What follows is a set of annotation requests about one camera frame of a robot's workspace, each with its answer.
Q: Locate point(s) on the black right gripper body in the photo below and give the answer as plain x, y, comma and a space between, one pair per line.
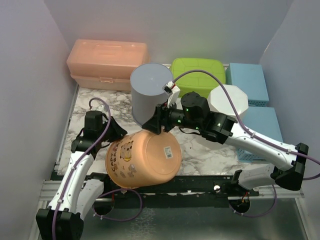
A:
175, 118

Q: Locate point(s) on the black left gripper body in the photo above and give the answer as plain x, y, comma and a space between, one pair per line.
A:
101, 131

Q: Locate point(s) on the green plastic tray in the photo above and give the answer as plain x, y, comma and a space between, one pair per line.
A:
198, 82

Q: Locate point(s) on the orange round bin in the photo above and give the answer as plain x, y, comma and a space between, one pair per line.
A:
143, 159

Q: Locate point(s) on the blue-grey round bin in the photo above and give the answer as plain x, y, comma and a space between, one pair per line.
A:
147, 90

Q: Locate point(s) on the large blue perforated basket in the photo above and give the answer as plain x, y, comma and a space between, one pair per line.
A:
251, 80

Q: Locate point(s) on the small blue perforated basket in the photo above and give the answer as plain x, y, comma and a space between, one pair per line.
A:
265, 121

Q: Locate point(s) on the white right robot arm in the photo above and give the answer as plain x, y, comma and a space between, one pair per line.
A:
286, 162

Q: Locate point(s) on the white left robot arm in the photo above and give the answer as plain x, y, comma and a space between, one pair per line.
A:
63, 218

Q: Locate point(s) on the orange plastic toolbox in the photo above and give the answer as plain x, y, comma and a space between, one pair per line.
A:
105, 64

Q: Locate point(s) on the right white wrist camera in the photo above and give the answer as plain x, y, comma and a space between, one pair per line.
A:
173, 91

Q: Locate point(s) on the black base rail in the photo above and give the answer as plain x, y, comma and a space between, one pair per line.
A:
180, 192

